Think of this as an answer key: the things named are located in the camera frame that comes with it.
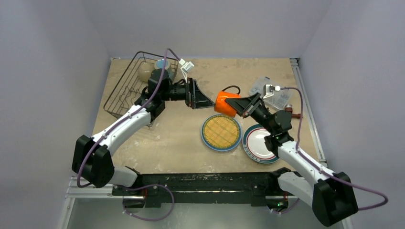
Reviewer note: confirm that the blue butterfly mug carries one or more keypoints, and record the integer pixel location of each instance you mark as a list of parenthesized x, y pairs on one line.
[(160, 64)]

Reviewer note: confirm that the white ceramic bowl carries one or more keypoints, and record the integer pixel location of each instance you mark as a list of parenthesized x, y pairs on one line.
[(144, 71)]

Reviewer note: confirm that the black wire dish rack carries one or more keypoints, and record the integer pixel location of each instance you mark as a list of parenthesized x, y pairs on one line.
[(127, 88)]

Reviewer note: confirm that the brown pipe fitting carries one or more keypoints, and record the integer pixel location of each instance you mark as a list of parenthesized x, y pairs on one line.
[(290, 110)]

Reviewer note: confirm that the blue plate with bamboo pattern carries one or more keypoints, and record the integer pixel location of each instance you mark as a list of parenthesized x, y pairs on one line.
[(205, 132)]

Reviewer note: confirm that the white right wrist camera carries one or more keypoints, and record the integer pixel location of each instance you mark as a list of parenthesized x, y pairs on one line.
[(269, 89)]

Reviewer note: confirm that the red translucent cup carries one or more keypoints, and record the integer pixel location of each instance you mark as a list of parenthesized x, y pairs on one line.
[(221, 106)]

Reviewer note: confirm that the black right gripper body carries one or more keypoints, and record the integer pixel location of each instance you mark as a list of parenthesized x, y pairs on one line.
[(255, 105)]

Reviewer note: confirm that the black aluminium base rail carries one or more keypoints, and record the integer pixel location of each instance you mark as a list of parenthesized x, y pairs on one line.
[(258, 189)]

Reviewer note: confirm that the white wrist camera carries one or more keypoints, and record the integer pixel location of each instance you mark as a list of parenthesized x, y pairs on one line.
[(186, 66), (269, 89)]

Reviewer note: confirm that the striped rim white plate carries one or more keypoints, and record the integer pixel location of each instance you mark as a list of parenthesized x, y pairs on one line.
[(254, 145)]

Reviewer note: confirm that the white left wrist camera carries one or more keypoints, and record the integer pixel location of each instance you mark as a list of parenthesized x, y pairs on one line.
[(186, 66)]

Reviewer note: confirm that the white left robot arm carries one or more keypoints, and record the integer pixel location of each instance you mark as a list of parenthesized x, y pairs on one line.
[(93, 154)]

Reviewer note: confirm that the clear plastic screw box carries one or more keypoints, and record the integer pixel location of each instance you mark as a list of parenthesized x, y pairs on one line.
[(279, 100)]

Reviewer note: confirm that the round woven bamboo mat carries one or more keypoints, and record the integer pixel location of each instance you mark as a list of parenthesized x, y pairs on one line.
[(221, 132)]

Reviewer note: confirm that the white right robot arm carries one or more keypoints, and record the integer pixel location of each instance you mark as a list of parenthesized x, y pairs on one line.
[(329, 194)]

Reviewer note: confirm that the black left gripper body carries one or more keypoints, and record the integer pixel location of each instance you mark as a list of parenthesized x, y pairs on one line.
[(182, 92)]

